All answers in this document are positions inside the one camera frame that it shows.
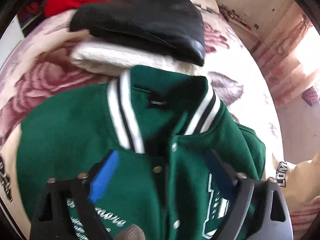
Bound cream fleece garment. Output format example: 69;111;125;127
71;40;204;76

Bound green varsity jacket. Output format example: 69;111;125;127
3;66;272;239

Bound black leather jacket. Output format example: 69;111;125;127
69;0;205;66

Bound pink curtain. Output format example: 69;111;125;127
256;14;319;108

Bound floral plush blanket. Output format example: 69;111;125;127
1;11;284;229

